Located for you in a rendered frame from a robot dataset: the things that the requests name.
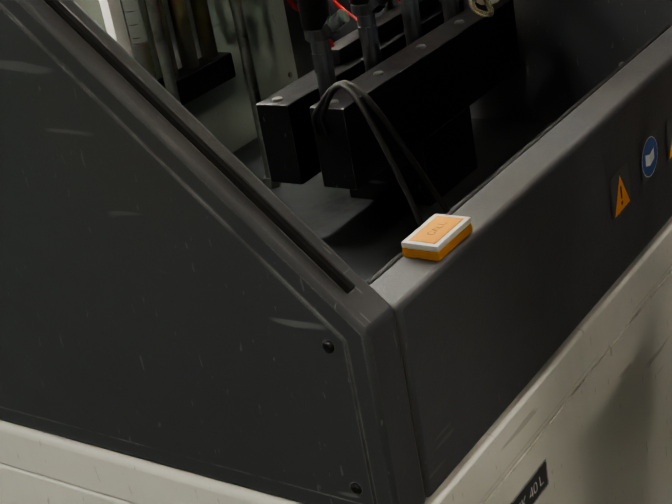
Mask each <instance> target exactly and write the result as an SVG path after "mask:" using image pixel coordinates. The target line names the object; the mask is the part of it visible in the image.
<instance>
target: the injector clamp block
mask: <svg viewBox="0 0 672 504"><path fill-rule="evenodd" d="M458 3H459V10H460V13H459V14H458V15H456V16H454V17H453V18H451V19H450V20H448V21H446V22H445V23H444V17H443V10H442V2H441V0H439V6H437V7H435V8H434V9H432V10H430V11H429V12H427V13H425V14H424V15H422V16H421V17H420V20H421V27H422V34H423V36H422V37H421V38H419V39H418V40H416V41H414V42H413V43H411V44H410V45H408V46H407V45H406V38H405V32H404V27H402V28H401V29H399V30H397V31H396V32H394V33H392V34H391V35H389V36H387V37H386V38H384V39H382V40H381V41H379V43H380V49H381V56H382V62H381V63H379V64H378V65H376V66H375V67H373V68H371V69H370V70H368V71H367V72H366V71H365V65H364V59H363V53H362V52H361V53H359V54H357V55H356V56H354V57H352V58H351V59H349V60H347V61H346V62H344V63H343V64H334V65H335V68H334V69H335V74H336V80H337V82H338V81H342V80H348V81H351V82H353V83H356V84H357V85H358V86H359V87H361V88H362V89H363V90H364V91H365V92H366V93H367V94H368V95H369V96H370V97H371V98H372V100H373V101H374V102H375V103H376V105H377V106H378V107H379V108H380V109H381V111H382V112H383V113H384V115H385V116H386V117H387V119H388V120H389V122H390V123H391V124H392V126H393V127H394V128H395V130H396V131H397V133H398V134H399V136H400V137H401V138H402V140H403V141H404V143H405V144H406V146H407V147H408V149H409V150H410V152H411V153H412V155H413V156H414V158H415V159H416V161H417V162H418V164H419V165H420V166H421V168H422V169H423V171H424V172H425V174H426V175H427V177H428V178H429V180H430V181H431V183H432V184H433V186H434V187H435V188H436V190H437V191H438V193H439V194H440V196H441V197H443V196H444V195H445V194H447V193H448V192H449V191H450V190H451V189H453V188H454V187H455V186H456V185H457V184H459V183H460V182H461V181H462V180H464V179H465V178H466V177H467V176H468V175H470V174H471V173H472V172H473V171H474V170H476V169H477V160H476V152H475V144H474V136H473V129H472V121H471V113H470V107H469V106H470V105H472V104H473V103H474V102H476V101H477V100H478V99H480V98H481V97H482V96H484V95H485V94H486V93H488V92H489V91H490V90H492V89H493V88H494V87H496V86H497V85H498V84H500V83H501V82H502V81H504V80H505V79H506V78H508V77H509V76H510V75H512V74H513V73H514V72H516V71H517V70H518V69H520V58H519V49H518V40H517V30H516V21H515V12H514V3H513V0H499V2H497V3H495V4H492V6H493V8H494V15H493V16H492V17H490V18H487V17H481V16H479V15H476V14H475V13H474V12H473V11H472V10H471V9H470V7H469V8H467V9H465V10H464V4H463V0H458ZM352 89H353V88H352ZM353 90H354V89H353ZM354 91H355V90H354ZM355 92H356V91H355ZM356 94H357V95H358V96H359V98H360V99H361V101H362V102H363V104H364V105H365V107H366V109H367V110H368V112H369V114H370V115H371V117H372V119H373V120H374V122H375V124H376V126H377V128H378V130H379V131H380V133H381V135H382V137H383V139H384V141H385V143H386V144H387V146H388V148H389V150H390V152H391V154H392V156H393V158H394V160H395V162H396V164H397V166H398V168H399V170H400V172H401V174H402V176H403V178H404V181H405V183H406V185H407V187H408V189H409V191H410V193H411V195H412V197H413V200H414V202H415V204H419V205H428V206H432V205H433V204H435V203H436V202H437V200H436V199H435V197H434V196H433V194H432V193H431V192H430V190H429V189H428V187H427V186H426V184H425V183H424V181H423V180H422V179H421V177H420V176H419V174H418V173H417V171H416V170H415V168H414V167H413V165H412V164H411V162H410V161H409V159H408V158H407V156H406V155H405V153H404V152H403V150H402V149H401V147H400V146H399V145H398V143H397V142H396V140H395V139H394V137H393V136H392V134H391V133H390V132H389V130H388V129H387V128H386V126H385V125H384V123H383V122H382V121H381V119H380V118H379V116H378V115H377V114H376V113H375V111H374V110H373V109H372V108H371V107H370V105H369V104H368V103H367V102H366V101H365V99H364V98H363V97H362V96H361V95H360V94H358V93H357V92H356ZM319 101H320V94H319V88H318V83H317V77H316V73H315V71H314V70H313V71H311V72H310V73H308V74H306V75H305V76H303V77H301V78H299V79H298V80H296V81H294V82H293V83H291V84H289V85H288V86H286V87H284V88H283V89H281V90H279V91H278V92H276V93H274V94H272V95H271V96H269V97H267V98H266V99H264V100H262V101H261V102H259V103H257V104H256V107H257V112H258V117H259V122H260V127H261V132H262V137H263V142H264V146H265V151H266V156H267V161H268V166H269V171H270V176H271V180H272V181H273V182H281V183H291V184H301V185H302V184H304V183H306V182H307V181H308V180H310V179H311V178H313V177H314V176H316V175H317V174H318V173H320V172H322V178H323V183H324V186H325V187H331V188H341V189H349V190H350V196H351V197H352V198H361V199H371V200H380V201H390V202H400V203H408V201H407V199H406V197H405V195H404V193H403V190H402V188H401V186H400V184H399V182H398V180H397V178H396V176H395V174H394V172H393V170H392V168H391V166H390V164H389V162H388V160H387V158H386V156H385V154H384V152H383V150H382V148H381V146H380V144H379V142H378V141H377V139H376V137H375V135H374V133H373V131H372V130H371V128H370V126H369V124H368V122H367V121H366V119H365V117H364V116H363V114H362V112H361V111H360V109H359V107H358V106H357V104H356V103H355V101H354V100H353V99H352V97H351V96H350V95H349V93H348V92H347V91H346V90H344V89H343V88H340V89H338V90H337V91H336V92H335V93H334V95H333V97H332V99H331V101H330V104H329V107H328V109H327V112H326V121H327V124H328V126H329V129H330V135H329V136H328V135H326V134H325V131H324V128H323V126H322V124H321V120H320V113H321V110H322V109H321V110H320V112H319V113H318V115H317V123H318V126H319V129H320V132H319V134H318V135H316V134H315V132H314V128H313V125H312V121H311V116H312V113H313V111H314V109H315V107H316V106H317V104H318V103H319Z"/></svg>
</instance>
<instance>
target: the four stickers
mask: <svg viewBox="0 0 672 504"><path fill-rule="evenodd" d="M666 125H667V143H668V162H670V161H671V160H672V119H671V120H670V121H669V122H668V123H667V124H666ZM640 149H641V162H642V175H643V185H644V184H645V183H646V182H647V181H648V180H649V178H650V177H651V176H652V175H653V174H654V173H655V172H656V171H657V170H658V168H659V160H658V146H657V132H656V130H655V131H654V132H653V133H652V134H651V135H650V136H649V137H648V138H647V139H646V140H645V141H644V142H643V143H642V144H641V145H640ZM610 183H611V193H612V202H613V212H614V222H615V221H616V220H617V219H618V217H619V216H620V215H621V214H622V213H623V211H624V210H625V209H626V208H627V207H628V205H629V204H630V203H631V191H630V181H629V170H628V162H627V163H626V165H625V166H624V167H623V168H622V169H621V170H620V171H619V172H618V174H617V175H616V176H615V177H614V178H613V179H612V180H611V181H610Z"/></svg>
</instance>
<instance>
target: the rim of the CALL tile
mask: <svg viewBox="0 0 672 504"><path fill-rule="evenodd" d="M436 216H446V217H455V218H463V220H462V221H461V222H460V223H458V224H457V225H456V226H455V227H454V228H453V229H452V230H450V231H449V232H448V233H447V234H446V235H445V236H444V237H442V238H441V239H440V240H439V241H438V242H437V243H436V244H433V243H424V242H416V241H408V240H409V239H410V238H411V237H413V236H414V235H415V234H416V233H417V232H419V231H420V230H421V229H422V228H423V227H424V226H426V225H427V224H428V223H429V222H430V221H432V220H433V219H434V218H435V217H436ZM470 223H471V217H464V216H455V215H446V214H434V215H433V216H432V217H431V218H429V219H428V220H427V221H426V222H425V223H423V224H422V225H421V226H420V227H419V228H418V229H416V230H415V231H414V232H413V233H412V234H410V235H409V236H408V237H407V238H406V239H404V240H403V241H402V242H401V245H402V248H408V249H416V250H424V251H431V252H439V251H440V250H441V249H442V248H443V247H445V246H446V245H447V244H448V243H449V242H450V241H451V240H452V239H454V238H455V237H456V236H457V235H458V234H459V233H460V232H461V231H463V230H464V229H465V228H466V227H467V226H468V225H469V224H470Z"/></svg>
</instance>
